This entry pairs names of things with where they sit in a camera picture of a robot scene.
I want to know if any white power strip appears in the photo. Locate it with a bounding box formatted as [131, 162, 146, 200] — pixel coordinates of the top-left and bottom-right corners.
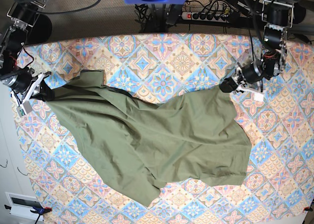
[181, 12, 228, 23]

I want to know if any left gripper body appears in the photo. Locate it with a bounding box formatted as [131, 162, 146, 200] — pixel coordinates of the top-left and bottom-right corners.
[231, 62, 264, 96]

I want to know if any red clamp lower right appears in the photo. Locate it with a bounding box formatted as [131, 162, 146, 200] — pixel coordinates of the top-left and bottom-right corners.
[304, 207, 313, 212]

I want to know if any patterned tablecloth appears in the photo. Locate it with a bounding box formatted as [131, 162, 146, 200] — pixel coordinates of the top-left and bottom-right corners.
[13, 34, 314, 224]

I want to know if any blue red clamp lower left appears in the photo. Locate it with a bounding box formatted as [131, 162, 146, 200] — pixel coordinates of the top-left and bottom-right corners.
[4, 205, 52, 223]

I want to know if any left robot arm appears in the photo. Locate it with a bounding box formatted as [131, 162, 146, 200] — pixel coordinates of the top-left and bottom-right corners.
[219, 0, 314, 98]

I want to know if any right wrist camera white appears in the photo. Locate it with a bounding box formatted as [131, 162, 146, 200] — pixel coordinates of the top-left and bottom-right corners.
[17, 101, 33, 117]

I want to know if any black round stool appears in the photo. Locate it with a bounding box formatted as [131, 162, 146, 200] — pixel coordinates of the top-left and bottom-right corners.
[26, 15, 52, 46]

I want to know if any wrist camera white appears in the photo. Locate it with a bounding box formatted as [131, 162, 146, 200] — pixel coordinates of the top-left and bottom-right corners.
[17, 101, 33, 117]
[254, 93, 264, 102]

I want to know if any olive green t-shirt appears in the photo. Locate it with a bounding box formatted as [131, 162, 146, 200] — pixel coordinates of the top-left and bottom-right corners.
[47, 71, 251, 206]

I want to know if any white floor outlet box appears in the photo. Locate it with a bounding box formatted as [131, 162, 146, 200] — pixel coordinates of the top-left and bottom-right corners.
[5, 192, 41, 221]

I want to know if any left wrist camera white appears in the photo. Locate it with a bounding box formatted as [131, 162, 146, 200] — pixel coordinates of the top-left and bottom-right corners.
[254, 93, 264, 102]

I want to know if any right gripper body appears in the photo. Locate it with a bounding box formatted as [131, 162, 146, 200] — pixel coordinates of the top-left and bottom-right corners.
[10, 72, 52, 105]

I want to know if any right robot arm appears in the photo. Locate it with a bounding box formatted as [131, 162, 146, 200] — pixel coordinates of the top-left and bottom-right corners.
[0, 0, 54, 101]

